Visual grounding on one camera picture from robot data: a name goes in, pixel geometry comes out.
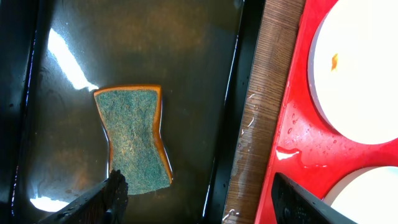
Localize green and orange sponge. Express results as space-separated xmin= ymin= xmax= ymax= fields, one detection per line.
xmin=93 ymin=85 xmax=173 ymax=195

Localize red plastic tray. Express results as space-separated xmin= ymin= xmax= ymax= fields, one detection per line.
xmin=255 ymin=0 xmax=397 ymax=224

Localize black rectangular tray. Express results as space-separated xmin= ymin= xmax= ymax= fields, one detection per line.
xmin=1 ymin=0 xmax=265 ymax=223

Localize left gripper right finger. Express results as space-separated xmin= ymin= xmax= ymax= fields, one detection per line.
xmin=271 ymin=172 xmax=355 ymax=224

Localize white plate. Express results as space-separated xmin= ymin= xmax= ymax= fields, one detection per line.
xmin=308 ymin=0 xmax=397 ymax=144
xmin=323 ymin=166 xmax=397 ymax=224

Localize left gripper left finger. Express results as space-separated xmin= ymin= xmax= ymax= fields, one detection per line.
xmin=39 ymin=170 xmax=128 ymax=224

